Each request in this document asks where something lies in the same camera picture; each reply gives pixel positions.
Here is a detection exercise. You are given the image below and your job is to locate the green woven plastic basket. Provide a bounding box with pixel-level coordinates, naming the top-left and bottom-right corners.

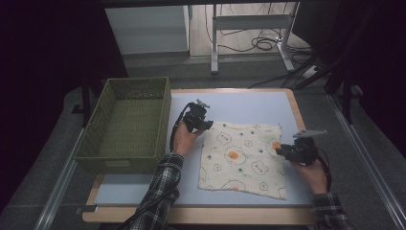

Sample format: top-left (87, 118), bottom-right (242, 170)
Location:
top-left (74, 76), bottom-right (172, 175)

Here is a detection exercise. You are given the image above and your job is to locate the person's right hand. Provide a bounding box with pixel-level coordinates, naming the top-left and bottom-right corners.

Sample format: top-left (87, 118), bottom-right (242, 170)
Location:
top-left (289, 157), bottom-right (330, 196)

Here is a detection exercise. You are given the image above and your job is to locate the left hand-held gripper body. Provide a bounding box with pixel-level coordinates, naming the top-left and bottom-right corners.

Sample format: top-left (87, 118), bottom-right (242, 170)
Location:
top-left (182, 98), bottom-right (214, 133)

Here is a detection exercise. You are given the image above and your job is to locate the cream egg print cloth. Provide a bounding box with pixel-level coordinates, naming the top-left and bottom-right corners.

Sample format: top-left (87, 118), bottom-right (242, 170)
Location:
top-left (197, 120), bottom-right (288, 201)

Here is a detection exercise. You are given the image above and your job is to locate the white metal desk frame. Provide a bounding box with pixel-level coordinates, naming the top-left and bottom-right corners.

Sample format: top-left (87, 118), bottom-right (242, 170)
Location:
top-left (210, 2), bottom-right (301, 76)

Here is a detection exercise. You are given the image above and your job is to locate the black metal stand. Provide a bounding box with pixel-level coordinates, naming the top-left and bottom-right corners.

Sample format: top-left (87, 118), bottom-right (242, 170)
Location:
top-left (325, 62), bottom-right (366, 126)
top-left (71, 76), bottom-right (107, 128)

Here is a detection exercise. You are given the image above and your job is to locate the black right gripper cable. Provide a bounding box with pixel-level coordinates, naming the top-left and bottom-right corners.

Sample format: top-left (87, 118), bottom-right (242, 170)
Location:
top-left (315, 146), bottom-right (333, 194)

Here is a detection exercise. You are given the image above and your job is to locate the light blue foam mat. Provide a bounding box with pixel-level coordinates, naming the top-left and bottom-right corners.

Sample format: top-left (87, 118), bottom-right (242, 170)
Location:
top-left (94, 91), bottom-right (315, 208)

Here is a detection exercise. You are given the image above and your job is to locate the white power strip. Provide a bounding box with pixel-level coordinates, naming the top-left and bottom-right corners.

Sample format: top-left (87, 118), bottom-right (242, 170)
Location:
top-left (302, 64), bottom-right (321, 80)

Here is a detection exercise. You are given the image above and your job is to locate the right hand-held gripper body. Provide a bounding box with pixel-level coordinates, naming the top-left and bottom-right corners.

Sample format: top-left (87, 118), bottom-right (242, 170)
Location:
top-left (286, 128), bottom-right (328, 167)

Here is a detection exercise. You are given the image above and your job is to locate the person's left hand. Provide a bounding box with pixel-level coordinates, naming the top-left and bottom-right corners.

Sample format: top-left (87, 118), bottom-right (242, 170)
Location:
top-left (169, 121), bottom-right (206, 157)

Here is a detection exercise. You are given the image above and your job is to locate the white cabinet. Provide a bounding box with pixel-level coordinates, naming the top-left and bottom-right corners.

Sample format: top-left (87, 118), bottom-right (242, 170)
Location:
top-left (104, 5), bottom-right (191, 57)

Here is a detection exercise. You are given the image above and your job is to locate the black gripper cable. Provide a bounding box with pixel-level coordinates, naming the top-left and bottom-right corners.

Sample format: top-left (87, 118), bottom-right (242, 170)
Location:
top-left (169, 102), bottom-right (193, 151)
top-left (315, 146), bottom-right (333, 194)

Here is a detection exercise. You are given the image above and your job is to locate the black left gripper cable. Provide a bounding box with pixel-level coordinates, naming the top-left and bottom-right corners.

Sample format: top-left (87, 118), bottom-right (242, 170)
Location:
top-left (169, 102), bottom-right (193, 151)

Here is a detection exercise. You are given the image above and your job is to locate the metal floor rail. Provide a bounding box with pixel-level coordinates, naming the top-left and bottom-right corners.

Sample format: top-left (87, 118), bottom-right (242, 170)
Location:
top-left (327, 93), bottom-right (406, 230)
top-left (33, 126), bottom-right (86, 230)

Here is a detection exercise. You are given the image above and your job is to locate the black coiled floor cable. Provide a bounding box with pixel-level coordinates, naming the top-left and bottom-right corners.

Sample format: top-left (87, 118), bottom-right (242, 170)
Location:
top-left (250, 35), bottom-right (282, 53)

